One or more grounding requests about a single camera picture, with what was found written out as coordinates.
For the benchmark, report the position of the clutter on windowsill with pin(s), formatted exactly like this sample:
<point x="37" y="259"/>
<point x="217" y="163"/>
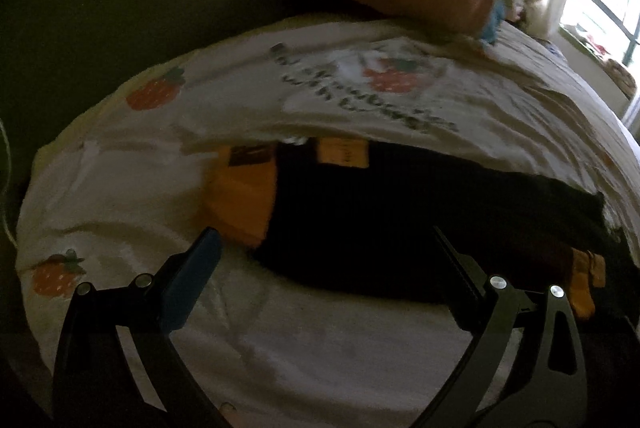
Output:
<point x="607" y="57"/>

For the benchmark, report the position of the strawberry printed blanket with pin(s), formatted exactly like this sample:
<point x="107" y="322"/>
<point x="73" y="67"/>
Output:
<point x="310" y="107"/>

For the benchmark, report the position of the black garment with orange trim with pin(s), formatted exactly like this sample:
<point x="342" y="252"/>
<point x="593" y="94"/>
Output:
<point x="400" y="228"/>

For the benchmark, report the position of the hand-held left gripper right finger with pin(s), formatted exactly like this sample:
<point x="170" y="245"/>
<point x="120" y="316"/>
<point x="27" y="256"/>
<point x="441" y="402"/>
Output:
<point x="467" y="280"/>

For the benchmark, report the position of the blue striped cloth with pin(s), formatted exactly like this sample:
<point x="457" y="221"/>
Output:
<point x="492" y="25"/>

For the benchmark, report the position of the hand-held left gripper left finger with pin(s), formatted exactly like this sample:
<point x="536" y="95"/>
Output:
<point x="195" y="273"/>

